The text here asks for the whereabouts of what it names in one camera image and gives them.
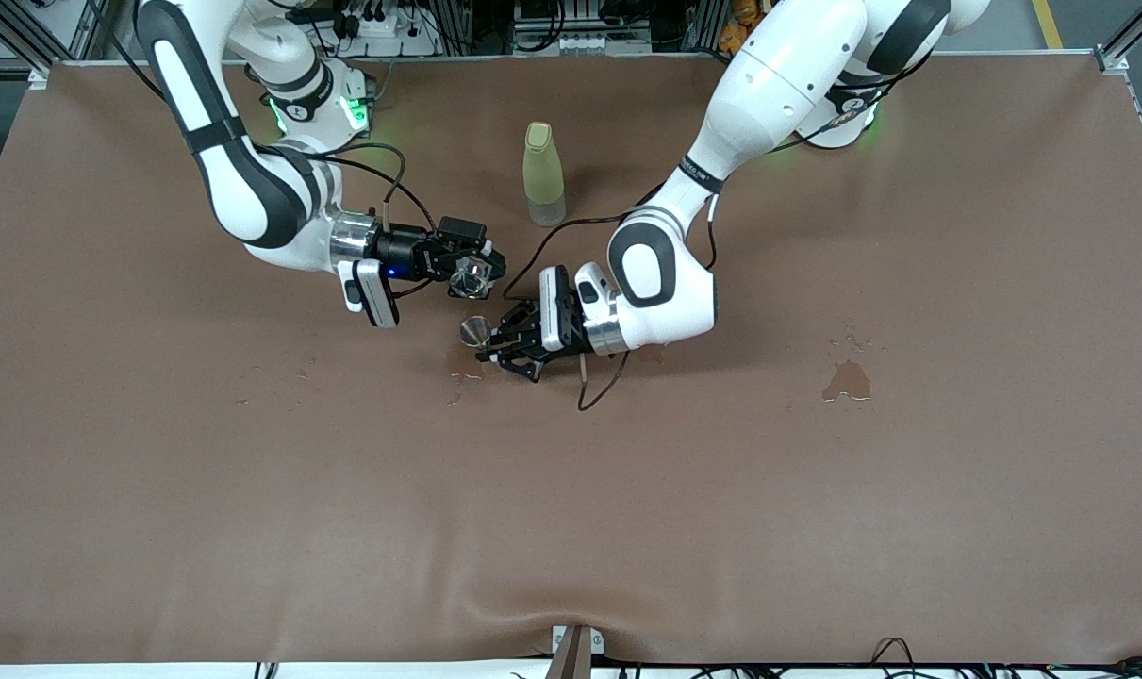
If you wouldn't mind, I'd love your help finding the small brown liquid puddle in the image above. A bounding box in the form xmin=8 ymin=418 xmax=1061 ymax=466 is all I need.
xmin=821 ymin=358 xmax=873 ymax=404

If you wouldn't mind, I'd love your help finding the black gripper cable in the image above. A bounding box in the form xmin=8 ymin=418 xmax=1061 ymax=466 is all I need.
xmin=503 ymin=215 xmax=630 ymax=412
xmin=269 ymin=141 xmax=439 ymax=301

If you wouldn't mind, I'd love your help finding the aluminium frame post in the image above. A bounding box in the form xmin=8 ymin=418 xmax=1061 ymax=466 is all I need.
xmin=0 ymin=0 xmax=109 ymax=91
xmin=1094 ymin=0 xmax=1142 ymax=76

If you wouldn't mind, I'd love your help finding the white power strip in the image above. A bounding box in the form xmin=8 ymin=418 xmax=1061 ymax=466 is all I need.
xmin=330 ymin=0 xmax=439 ymax=58

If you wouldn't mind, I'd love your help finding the steel double-cone jigger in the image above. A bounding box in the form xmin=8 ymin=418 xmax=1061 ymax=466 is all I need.
xmin=459 ymin=315 xmax=498 ymax=365

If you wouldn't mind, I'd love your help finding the small clear glass beaker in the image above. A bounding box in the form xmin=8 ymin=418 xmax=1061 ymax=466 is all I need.
xmin=447 ymin=257 xmax=499 ymax=302

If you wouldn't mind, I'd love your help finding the brown table mat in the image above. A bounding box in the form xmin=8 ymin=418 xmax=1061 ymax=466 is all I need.
xmin=0 ymin=52 xmax=1142 ymax=666

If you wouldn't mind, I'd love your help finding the large brown liquid puddle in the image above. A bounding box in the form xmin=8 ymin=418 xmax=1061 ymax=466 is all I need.
xmin=443 ymin=341 xmax=488 ymax=384

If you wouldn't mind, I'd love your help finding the orange snack pile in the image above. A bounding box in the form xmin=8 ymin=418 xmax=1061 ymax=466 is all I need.
xmin=719 ymin=0 xmax=770 ymax=53

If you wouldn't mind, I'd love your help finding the pale green bottle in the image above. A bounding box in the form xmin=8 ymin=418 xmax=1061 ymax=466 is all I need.
xmin=522 ymin=121 xmax=569 ymax=229

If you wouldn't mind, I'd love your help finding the white terminal block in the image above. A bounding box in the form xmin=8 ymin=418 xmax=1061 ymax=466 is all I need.
xmin=512 ymin=33 xmax=654 ymax=56

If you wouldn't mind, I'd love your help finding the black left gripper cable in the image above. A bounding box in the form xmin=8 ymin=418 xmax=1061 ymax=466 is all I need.
xmin=503 ymin=215 xmax=630 ymax=412

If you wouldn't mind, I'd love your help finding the metal clamp bracket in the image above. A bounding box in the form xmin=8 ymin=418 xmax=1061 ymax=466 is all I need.
xmin=550 ymin=624 xmax=606 ymax=679

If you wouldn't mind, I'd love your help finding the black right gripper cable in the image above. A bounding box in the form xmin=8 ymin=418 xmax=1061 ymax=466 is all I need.
xmin=269 ymin=141 xmax=439 ymax=301

